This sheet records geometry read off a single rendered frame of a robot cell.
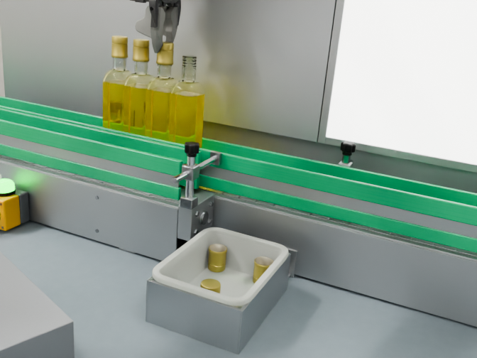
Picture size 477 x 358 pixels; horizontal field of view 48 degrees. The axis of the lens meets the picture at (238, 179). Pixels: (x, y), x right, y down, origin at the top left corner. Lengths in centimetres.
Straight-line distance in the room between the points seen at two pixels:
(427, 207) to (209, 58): 58
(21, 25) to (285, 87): 78
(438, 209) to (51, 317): 65
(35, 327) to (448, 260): 67
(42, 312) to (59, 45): 88
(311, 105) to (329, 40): 14
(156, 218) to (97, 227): 15
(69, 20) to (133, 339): 89
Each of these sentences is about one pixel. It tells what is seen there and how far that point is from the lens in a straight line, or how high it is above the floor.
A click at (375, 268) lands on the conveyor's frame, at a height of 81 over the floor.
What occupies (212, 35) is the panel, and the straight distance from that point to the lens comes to 124.
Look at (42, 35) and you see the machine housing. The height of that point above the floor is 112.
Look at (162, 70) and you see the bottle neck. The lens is 115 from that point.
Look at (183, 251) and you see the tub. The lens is 96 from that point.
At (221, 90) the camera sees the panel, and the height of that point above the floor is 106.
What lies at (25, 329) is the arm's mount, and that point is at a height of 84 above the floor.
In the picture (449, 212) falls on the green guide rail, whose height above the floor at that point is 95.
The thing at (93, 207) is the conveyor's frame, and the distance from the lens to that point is 116.
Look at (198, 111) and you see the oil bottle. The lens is 114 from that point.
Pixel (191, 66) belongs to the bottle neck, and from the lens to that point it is 112.
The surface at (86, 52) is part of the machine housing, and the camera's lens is 148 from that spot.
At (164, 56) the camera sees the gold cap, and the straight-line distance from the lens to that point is 114.
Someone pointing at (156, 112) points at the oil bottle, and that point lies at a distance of 116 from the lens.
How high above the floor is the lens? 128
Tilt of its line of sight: 20 degrees down
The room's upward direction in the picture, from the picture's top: 5 degrees clockwise
